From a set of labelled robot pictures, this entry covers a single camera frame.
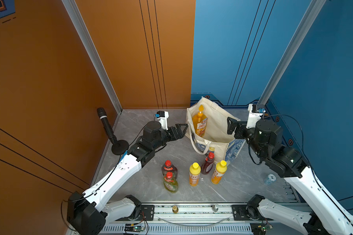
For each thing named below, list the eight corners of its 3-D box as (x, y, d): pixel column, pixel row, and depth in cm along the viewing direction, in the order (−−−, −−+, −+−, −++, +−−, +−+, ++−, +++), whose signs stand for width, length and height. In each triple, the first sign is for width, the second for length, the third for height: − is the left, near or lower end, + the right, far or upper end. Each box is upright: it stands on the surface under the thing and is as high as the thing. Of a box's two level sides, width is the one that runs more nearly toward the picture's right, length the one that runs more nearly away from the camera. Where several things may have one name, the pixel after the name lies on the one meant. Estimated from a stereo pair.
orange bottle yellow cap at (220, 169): (211, 184, 84) (219, 168, 66) (210, 176, 87) (217, 159, 69) (218, 184, 84) (228, 168, 66) (217, 176, 87) (226, 159, 69)
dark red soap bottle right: (201, 174, 88) (205, 162, 74) (200, 165, 91) (203, 151, 77) (210, 174, 88) (215, 162, 74) (209, 165, 91) (214, 151, 77)
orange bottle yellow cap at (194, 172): (188, 186, 83) (190, 171, 65) (188, 178, 86) (190, 162, 68) (197, 186, 83) (201, 171, 65) (196, 178, 86) (200, 162, 68)
